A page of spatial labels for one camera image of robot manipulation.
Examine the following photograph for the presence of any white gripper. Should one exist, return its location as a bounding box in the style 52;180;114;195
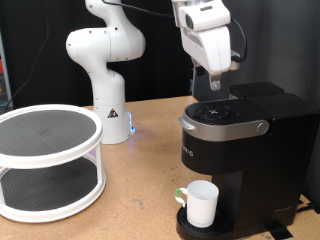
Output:
179;24;233;92

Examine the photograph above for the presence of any black Keurig coffee machine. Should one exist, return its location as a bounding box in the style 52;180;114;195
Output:
175;81;320;240

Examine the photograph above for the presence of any white mug green handle tape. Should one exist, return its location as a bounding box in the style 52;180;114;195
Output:
174;179;220;229

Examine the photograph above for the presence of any black backdrop curtain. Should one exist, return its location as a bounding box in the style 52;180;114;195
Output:
0;0;196;108

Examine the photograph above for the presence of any black tape strip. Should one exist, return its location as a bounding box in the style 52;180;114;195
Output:
264;221;294;240

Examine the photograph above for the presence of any white two-tier turntable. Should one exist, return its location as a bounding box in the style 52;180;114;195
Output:
0;103;107;224

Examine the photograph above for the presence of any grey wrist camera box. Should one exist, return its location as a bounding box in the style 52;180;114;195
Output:
229;49;242;72

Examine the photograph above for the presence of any black power cord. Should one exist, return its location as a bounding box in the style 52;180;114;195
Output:
294;201;316;214

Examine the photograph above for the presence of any grey metal post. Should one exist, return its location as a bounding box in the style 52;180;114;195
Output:
0;29;14;108

